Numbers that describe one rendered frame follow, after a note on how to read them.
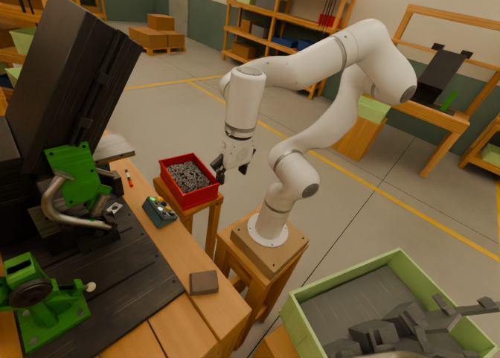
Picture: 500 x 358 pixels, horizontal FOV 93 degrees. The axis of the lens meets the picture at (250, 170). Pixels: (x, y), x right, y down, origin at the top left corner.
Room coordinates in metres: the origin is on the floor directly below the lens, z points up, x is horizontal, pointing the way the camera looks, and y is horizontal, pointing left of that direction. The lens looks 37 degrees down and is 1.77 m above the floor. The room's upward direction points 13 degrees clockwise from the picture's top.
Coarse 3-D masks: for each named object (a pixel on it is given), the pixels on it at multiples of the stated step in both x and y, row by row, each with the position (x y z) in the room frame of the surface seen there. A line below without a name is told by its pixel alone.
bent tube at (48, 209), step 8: (56, 176) 0.49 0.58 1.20; (64, 176) 0.50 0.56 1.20; (72, 176) 0.52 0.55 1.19; (56, 184) 0.48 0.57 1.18; (48, 192) 0.46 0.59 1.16; (56, 192) 0.47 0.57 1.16; (48, 200) 0.45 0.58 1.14; (48, 208) 0.43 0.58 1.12; (48, 216) 0.43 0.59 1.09; (56, 216) 0.44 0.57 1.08; (64, 216) 0.45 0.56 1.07; (72, 216) 0.47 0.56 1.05; (72, 224) 0.45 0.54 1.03; (80, 224) 0.47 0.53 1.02; (88, 224) 0.48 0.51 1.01; (96, 224) 0.49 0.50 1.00; (104, 224) 0.51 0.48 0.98
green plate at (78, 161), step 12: (84, 144) 0.60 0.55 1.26; (48, 156) 0.52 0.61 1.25; (60, 156) 0.54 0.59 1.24; (72, 156) 0.56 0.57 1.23; (84, 156) 0.58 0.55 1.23; (60, 168) 0.52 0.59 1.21; (72, 168) 0.55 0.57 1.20; (84, 168) 0.57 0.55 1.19; (72, 180) 0.53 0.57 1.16; (84, 180) 0.55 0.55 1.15; (96, 180) 0.58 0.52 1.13; (72, 192) 0.51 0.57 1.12; (84, 192) 0.54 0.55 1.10; (72, 204) 0.50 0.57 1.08
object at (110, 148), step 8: (104, 136) 0.84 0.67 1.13; (112, 136) 0.86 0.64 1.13; (120, 136) 0.87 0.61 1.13; (104, 144) 0.79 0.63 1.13; (112, 144) 0.80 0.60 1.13; (120, 144) 0.81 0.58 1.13; (128, 144) 0.83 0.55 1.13; (96, 152) 0.73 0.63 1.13; (104, 152) 0.74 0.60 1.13; (112, 152) 0.75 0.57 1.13; (120, 152) 0.76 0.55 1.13; (128, 152) 0.78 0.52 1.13; (96, 160) 0.68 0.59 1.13; (104, 160) 0.70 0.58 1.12; (112, 160) 0.73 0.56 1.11; (40, 176) 0.55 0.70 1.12; (48, 176) 0.56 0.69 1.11
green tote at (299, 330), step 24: (360, 264) 0.61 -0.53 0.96; (384, 264) 0.73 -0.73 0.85; (408, 264) 0.69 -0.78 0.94; (312, 288) 0.48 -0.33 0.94; (408, 288) 0.64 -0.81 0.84; (432, 288) 0.60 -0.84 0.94; (288, 312) 0.40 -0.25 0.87; (312, 336) 0.31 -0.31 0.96; (456, 336) 0.46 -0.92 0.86; (480, 336) 0.44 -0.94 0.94
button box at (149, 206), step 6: (156, 198) 0.73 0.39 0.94; (144, 204) 0.69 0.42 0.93; (150, 204) 0.68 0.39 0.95; (144, 210) 0.67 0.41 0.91; (150, 210) 0.66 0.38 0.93; (156, 210) 0.65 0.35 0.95; (162, 210) 0.67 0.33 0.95; (150, 216) 0.64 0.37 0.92; (156, 216) 0.64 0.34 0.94; (162, 216) 0.63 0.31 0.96; (168, 216) 0.65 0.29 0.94; (174, 216) 0.67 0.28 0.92; (156, 222) 0.62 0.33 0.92; (162, 222) 0.62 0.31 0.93; (168, 222) 0.64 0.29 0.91
